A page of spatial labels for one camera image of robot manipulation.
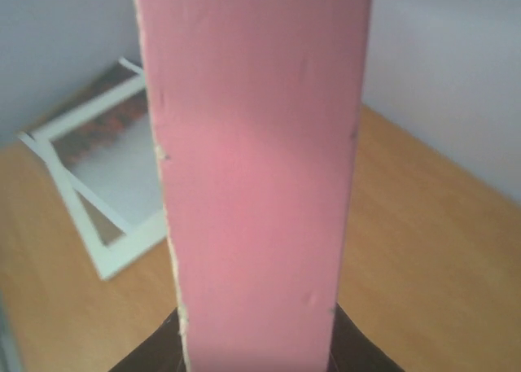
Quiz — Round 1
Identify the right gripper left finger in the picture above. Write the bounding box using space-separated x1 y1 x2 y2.
109 309 183 372

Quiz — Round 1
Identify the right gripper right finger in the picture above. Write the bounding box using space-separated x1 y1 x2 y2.
328 306 401 372

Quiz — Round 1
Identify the white mat board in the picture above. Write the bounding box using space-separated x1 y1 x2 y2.
19 57 167 280

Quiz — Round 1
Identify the red forest photo print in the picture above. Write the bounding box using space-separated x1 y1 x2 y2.
49 58 161 233

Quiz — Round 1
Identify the pink picture frame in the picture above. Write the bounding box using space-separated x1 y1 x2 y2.
135 0 372 371

